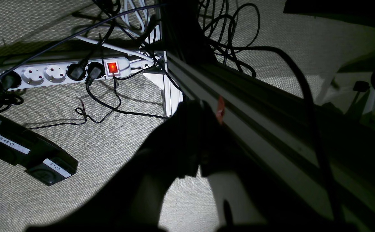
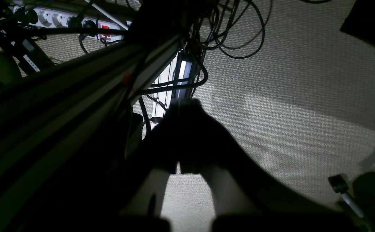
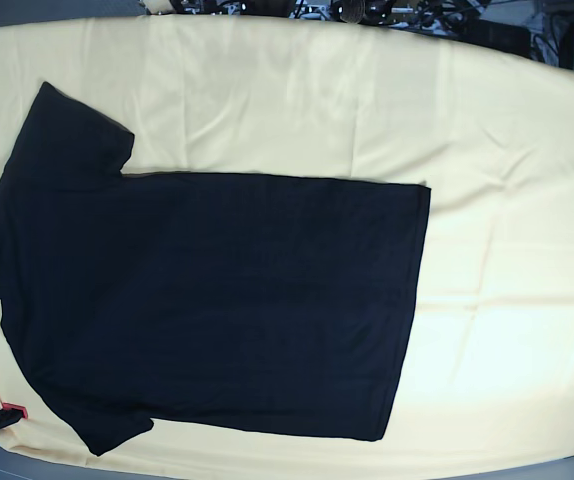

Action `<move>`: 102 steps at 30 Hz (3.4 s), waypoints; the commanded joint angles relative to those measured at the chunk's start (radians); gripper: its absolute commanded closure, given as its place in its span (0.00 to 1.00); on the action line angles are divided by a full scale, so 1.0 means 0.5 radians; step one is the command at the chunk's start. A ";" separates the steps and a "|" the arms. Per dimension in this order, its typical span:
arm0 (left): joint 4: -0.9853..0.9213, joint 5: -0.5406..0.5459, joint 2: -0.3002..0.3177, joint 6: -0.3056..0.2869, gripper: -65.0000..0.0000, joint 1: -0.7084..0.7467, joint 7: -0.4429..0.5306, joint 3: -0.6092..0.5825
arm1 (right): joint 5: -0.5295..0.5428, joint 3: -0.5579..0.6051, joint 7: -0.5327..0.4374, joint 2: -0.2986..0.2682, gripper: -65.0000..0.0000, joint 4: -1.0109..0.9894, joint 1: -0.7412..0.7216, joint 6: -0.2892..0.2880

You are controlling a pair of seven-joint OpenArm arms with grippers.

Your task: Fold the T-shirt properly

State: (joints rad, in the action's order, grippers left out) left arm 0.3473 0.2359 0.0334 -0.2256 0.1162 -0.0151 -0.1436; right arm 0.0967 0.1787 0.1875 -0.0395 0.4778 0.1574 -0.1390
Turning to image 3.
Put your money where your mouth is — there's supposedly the black box in background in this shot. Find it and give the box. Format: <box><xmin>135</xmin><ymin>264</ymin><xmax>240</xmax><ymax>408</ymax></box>
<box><xmin>459</xmin><ymin>20</ymin><xmax>531</xmax><ymax>58</ymax></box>

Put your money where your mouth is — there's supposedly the yellow table cloth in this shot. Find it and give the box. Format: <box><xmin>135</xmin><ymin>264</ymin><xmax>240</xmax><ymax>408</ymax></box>
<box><xmin>0</xmin><ymin>15</ymin><xmax>574</xmax><ymax>479</ymax></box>

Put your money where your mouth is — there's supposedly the black T-shirt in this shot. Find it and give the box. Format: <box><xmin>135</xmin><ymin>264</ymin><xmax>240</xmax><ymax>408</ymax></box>
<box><xmin>0</xmin><ymin>83</ymin><xmax>431</xmax><ymax>456</ymax></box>

